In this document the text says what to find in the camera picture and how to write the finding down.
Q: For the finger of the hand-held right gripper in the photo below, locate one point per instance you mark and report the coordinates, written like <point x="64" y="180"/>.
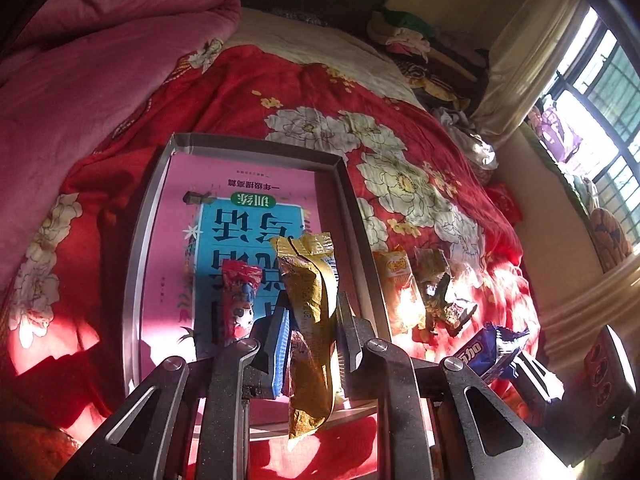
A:
<point x="542" y="375"/>
<point x="525" y="402"/>

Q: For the blue snack packet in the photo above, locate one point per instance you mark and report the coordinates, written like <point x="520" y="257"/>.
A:
<point x="492" y="352"/>

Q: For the silver metal tray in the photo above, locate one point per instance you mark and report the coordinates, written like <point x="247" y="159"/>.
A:
<point x="150" y="240"/>

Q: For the gold snack packet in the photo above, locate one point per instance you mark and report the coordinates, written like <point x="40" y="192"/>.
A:
<point x="310" y="310"/>

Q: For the dark brown snack packet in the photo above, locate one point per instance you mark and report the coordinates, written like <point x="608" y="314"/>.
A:
<point x="450" y="310"/>

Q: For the white crumpled cloth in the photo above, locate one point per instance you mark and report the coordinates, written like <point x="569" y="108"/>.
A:
<point x="470" y="140"/>

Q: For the purple bag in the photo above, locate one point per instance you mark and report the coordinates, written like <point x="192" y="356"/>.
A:
<point x="557" y="130"/>

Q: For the dark folded clothes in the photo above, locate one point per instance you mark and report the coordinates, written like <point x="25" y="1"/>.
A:
<point x="457" y="52"/>

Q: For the cream curtain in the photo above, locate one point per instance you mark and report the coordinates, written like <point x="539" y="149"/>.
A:
<point x="530" y="55"/>

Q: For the orange snack packet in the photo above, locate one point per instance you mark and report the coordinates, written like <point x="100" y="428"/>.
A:
<point x="400" y="285"/>

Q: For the pink and blue book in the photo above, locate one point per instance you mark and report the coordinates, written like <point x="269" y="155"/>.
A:
<point x="235" y="220"/>

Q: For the red floral bedsheet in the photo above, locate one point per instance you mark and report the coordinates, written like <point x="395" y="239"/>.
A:
<point x="280" y="90"/>

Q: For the orange cushion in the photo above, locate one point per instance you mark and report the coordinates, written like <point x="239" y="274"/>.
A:
<point x="610" y="240"/>

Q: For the window with metal grille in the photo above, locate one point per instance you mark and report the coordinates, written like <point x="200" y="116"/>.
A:
<point x="607" y="100"/>

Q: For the pink blanket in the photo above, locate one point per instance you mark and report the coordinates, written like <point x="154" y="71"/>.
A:
<point x="90" y="85"/>

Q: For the pink and white folded clothes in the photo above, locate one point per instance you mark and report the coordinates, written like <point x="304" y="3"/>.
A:
<point x="407" y="42"/>

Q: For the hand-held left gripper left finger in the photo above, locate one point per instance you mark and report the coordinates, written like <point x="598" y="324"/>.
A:
<point x="279" y="355"/>

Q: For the red snack packet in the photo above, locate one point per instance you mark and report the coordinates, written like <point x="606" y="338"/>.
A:
<point x="240" y="300"/>

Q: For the cream window ledge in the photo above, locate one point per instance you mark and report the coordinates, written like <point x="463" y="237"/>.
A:
<point x="590" y="305"/>

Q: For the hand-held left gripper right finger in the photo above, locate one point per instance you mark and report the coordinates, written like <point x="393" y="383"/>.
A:
<point x="346" y="345"/>

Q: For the green garment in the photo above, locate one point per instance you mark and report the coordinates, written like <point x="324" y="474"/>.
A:
<point x="412" y="21"/>

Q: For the beige mattress sheet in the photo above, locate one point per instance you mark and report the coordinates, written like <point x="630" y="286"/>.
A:
<point x="310" y="45"/>

